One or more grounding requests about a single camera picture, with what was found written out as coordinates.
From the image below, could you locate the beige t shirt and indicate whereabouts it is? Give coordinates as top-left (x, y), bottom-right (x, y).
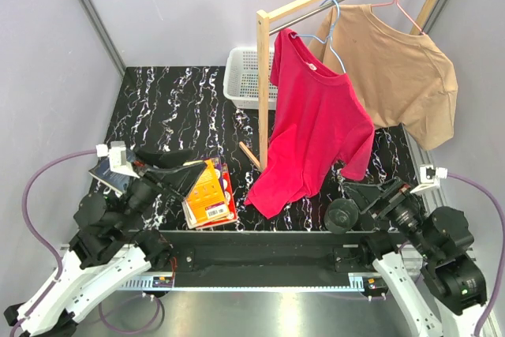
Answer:
top-left (309, 4), bottom-right (458, 151)

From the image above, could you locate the black cylindrical cup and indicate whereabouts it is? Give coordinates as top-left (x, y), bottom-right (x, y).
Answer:
top-left (324, 198), bottom-right (359, 234)

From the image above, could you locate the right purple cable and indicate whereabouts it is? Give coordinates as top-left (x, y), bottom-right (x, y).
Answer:
top-left (447, 173), bottom-right (505, 337)

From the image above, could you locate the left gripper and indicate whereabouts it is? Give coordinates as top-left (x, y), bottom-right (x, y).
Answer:
top-left (117, 147), bottom-right (209, 230)

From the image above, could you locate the purple cable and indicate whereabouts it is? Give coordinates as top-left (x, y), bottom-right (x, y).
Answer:
top-left (7, 149), bottom-right (99, 337)
top-left (447, 173), bottom-right (505, 337)

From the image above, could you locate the purple book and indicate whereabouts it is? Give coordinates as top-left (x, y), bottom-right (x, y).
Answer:
top-left (206, 156), bottom-right (226, 192)

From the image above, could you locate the wooden clothes rack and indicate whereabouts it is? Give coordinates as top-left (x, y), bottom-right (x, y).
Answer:
top-left (239, 0), bottom-right (448, 170)

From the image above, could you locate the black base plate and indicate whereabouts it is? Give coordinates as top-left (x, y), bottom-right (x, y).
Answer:
top-left (77, 229), bottom-right (419, 289)

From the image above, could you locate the blue wire hanger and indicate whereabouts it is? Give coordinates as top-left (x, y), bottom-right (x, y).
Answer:
top-left (292, 0), bottom-right (346, 73)

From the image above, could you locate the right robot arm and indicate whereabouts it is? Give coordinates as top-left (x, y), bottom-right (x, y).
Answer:
top-left (342, 178), bottom-right (487, 336)

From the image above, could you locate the dark blue book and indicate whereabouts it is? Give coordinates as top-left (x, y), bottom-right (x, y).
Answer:
top-left (88, 158), bottom-right (132, 197)

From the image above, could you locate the white plastic basket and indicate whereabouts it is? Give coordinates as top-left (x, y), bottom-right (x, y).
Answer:
top-left (223, 47), bottom-right (259, 110)

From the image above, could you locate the red t shirt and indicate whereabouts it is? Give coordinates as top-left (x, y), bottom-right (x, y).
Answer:
top-left (245, 28), bottom-right (375, 219)

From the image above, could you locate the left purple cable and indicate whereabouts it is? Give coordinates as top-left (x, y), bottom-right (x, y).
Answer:
top-left (7, 149), bottom-right (99, 337)

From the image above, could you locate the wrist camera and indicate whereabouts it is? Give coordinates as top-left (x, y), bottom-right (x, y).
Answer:
top-left (95, 141), bottom-right (138, 178)
top-left (410, 164), bottom-right (448, 193)

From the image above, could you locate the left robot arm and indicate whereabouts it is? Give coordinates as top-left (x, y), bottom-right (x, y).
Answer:
top-left (4, 141), bottom-right (207, 336)

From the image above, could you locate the orange book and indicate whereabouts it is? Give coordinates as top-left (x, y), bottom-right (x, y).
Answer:
top-left (182, 160), bottom-right (224, 229)

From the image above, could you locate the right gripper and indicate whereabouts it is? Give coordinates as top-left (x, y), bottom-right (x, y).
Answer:
top-left (342, 174), bottom-right (438, 259)

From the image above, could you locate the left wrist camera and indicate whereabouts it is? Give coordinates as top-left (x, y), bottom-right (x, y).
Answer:
top-left (95, 141), bottom-right (138, 178)

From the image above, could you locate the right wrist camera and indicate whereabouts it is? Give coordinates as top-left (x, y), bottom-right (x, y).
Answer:
top-left (410, 164), bottom-right (448, 193)

